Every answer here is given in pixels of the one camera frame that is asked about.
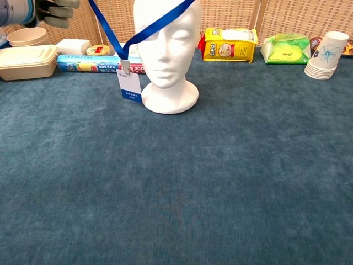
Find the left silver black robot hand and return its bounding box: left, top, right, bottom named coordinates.
left=35, top=0, right=81, bottom=29

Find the green wet wipes pack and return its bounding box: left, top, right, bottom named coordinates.
left=260, top=33, right=312, bottom=65

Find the beige bowl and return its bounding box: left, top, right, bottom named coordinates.
left=7, top=26, right=48, bottom=45
left=9, top=34, right=52, bottom=47

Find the round tin with red label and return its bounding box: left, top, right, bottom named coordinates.
left=85, top=44, right=111, bottom=57

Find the brown cookie pack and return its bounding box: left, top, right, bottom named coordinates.
left=310, top=36, right=353, bottom=58

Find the wicker folding screen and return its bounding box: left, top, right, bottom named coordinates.
left=0, top=0, right=353, bottom=52

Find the white cardboard box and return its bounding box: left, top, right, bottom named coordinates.
left=56, top=38, right=92, bottom=56

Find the yellow cracker pack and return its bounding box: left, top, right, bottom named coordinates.
left=199, top=27, right=259, bottom=63

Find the white printed plastic package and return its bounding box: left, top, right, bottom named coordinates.
left=113, top=42, right=142, bottom=59

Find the blue plastic wrap box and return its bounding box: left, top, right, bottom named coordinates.
left=57, top=54, right=147, bottom=75

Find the blue lanyard with badge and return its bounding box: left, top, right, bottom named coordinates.
left=88, top=0, right=196, bottom=104

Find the white paper cup stack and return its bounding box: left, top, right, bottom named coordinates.
left=304, top=31, right=350, bottom=81

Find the white foam mannequin head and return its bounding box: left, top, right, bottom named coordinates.
left=133, top=0, right=201, bottom=115

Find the beige lidded takeaway container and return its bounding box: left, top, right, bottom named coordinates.
left=0, top=44, right=59, bottom=81

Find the blue carpet table cover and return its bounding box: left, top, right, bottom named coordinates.
left=0, top=46, right=353, bottom=265

